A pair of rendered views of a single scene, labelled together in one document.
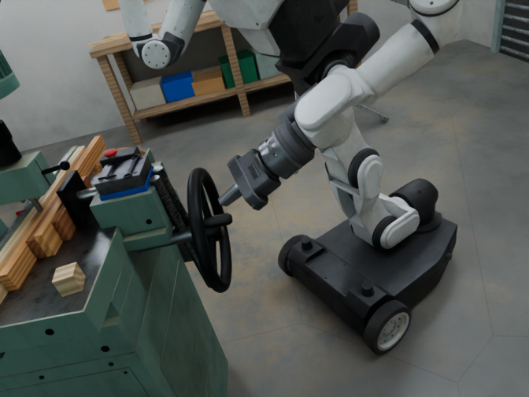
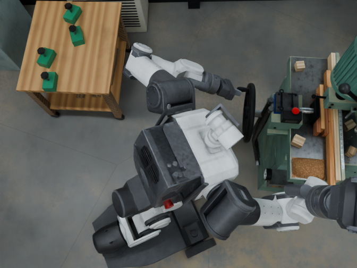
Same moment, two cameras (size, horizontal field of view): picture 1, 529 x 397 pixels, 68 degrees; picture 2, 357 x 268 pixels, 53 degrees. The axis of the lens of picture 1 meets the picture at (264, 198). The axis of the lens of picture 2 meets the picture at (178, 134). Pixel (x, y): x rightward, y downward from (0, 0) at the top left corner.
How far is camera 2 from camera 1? 1.78 m
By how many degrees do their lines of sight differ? 75
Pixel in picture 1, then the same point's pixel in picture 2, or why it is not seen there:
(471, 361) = not seen: hidden behind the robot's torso
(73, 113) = not seen: outside the picture
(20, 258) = (326, 79)
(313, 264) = (193, 218)
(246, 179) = (227, 82)
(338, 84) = (185, 61)
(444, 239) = (107, 212)
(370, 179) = not seen: hidden behind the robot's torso
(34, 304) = (312, 64)
